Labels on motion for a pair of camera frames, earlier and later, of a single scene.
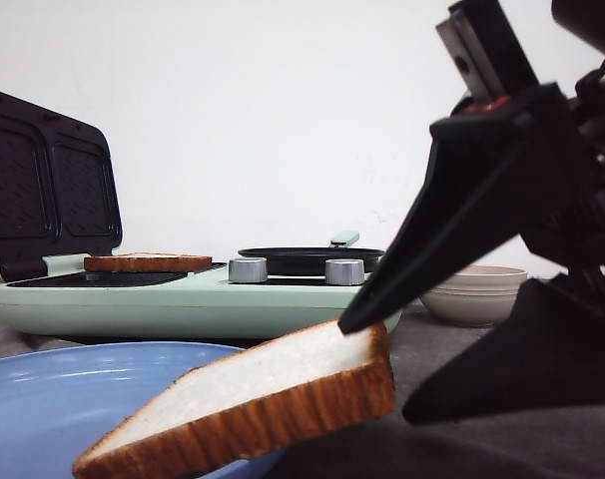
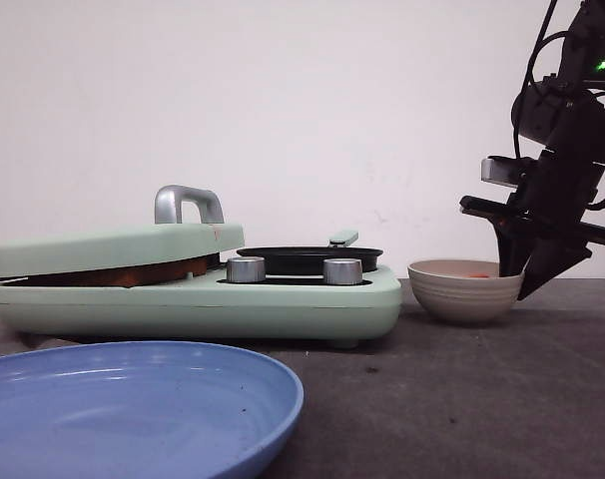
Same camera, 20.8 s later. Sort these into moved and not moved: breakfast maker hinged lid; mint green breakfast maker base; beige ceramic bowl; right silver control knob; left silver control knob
Moved: breakfast maker hinged lid
Not moved: mint green breakfast maker base; left silver control knob; right silver control knob; beige ceramic bowl
